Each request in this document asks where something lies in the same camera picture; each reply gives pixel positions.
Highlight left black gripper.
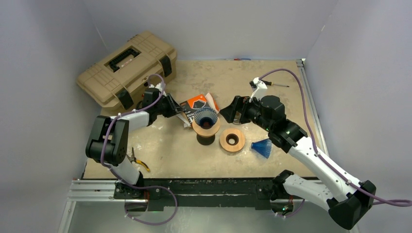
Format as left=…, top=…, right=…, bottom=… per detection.
left=154, top=94, right=184, bottom=118

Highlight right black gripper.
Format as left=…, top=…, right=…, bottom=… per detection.
left=221, top=95, right=273, bottom=132

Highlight blue ribbed dripper cone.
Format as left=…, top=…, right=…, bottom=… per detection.
left=194, top=107, right=218, bottom=129

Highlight wooden dripper stand black base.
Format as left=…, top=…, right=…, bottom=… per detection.
left=192, top=117, right=221, bottom=146

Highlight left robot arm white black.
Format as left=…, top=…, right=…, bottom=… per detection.
left=86, top=87, right=183, bottom=199

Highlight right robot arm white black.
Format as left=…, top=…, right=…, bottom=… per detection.
left=220, top=95, right=376, bottom=230

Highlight coffee paper filter box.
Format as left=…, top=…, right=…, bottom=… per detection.
left=179, top=93, right=220, bottom=123

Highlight stack of paper filters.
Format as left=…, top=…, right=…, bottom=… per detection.
left=176, top=113, right=192, bottom=128

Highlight glass carafe with collar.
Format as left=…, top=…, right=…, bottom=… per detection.
left=232, top=119, right=244, bottom=125

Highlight yellow black screwdriver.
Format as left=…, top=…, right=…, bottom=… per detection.
left=266, top=82, right=290, bottom=87

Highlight tan plastic toolbox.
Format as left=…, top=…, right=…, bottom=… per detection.
left=76, top=31, right=177, bottom=114

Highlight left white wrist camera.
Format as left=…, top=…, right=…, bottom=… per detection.
left=148, top=82, right=165, bottom=92

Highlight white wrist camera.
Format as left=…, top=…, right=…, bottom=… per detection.
left=249, top=77, right=267, bottom=101
left=148, top=82, right=165, bottom=92

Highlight wooden ring dripper holder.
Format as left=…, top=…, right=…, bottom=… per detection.
left=219, top=128, right=245, bottom=153

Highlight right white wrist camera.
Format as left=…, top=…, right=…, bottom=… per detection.
left=249, top=77, right=267, bottom=101

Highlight yellow handled pliers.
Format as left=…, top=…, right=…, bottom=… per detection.
left=126, top=147, right=151, bottom=172

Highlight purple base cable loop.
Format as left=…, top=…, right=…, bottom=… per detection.
left=124, top=189, right=178, bottom=227

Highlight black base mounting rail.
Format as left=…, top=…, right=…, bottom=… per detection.
left=114, top=178, right=301, bottom=211

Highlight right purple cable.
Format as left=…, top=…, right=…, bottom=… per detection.
left=259, top=68, right=412, bottom=207

